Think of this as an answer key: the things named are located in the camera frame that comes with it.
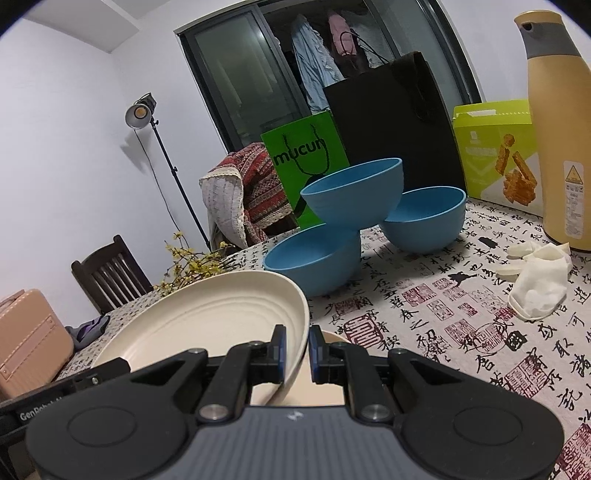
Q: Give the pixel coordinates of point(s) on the green paper bag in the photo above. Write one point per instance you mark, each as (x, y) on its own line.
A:
(304, 151)

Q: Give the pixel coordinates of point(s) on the blue bowl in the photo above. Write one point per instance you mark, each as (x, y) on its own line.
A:
(319, 259)
(357, 197)
(426, 219)

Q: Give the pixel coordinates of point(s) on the blue bowl left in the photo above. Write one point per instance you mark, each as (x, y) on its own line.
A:
(319, 259)

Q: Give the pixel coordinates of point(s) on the yellow-green snack box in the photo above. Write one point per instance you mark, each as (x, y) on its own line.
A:
(498, 149)

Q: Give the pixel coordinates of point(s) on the black paper bag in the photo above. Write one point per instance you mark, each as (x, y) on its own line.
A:
(397, 110)

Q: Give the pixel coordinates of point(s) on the calligraphy print tablecloth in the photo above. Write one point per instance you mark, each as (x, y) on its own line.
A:
(451, 307)

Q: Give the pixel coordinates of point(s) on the dark wooden chair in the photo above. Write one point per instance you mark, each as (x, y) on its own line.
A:
(111, 277)

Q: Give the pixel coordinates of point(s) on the blue bowl top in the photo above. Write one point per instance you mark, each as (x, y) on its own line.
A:
(357, 197)

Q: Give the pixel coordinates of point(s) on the yellow thermos jug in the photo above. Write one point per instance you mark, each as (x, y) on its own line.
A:
(559, 99)

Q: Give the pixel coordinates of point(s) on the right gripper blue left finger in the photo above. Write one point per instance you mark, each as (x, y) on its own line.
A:
(229, 380)

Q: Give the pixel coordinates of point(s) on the dark framed glass door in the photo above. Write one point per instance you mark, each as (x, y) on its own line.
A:
(244, 63)

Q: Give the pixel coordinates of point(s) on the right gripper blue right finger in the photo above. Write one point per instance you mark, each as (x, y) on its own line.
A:
(362, 377)

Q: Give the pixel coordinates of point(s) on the patterned blanket on chair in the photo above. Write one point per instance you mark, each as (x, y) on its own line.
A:
(244, 199)

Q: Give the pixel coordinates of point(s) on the hanging pink garment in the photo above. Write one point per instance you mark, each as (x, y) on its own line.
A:
(342, 36)

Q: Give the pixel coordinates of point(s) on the grey purple cloth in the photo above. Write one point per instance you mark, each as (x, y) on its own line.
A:
(88, 332)

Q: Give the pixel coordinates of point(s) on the pink small suitcase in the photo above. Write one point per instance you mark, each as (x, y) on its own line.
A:
(34, 344)

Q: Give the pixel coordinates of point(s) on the blue bowl right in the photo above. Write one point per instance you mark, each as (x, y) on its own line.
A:
(426, 219)

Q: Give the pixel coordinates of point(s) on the hanging light blue shirt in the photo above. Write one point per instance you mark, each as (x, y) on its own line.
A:
(316, 65)

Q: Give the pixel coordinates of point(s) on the yellow flower branch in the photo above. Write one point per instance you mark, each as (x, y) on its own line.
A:
(189, 266)

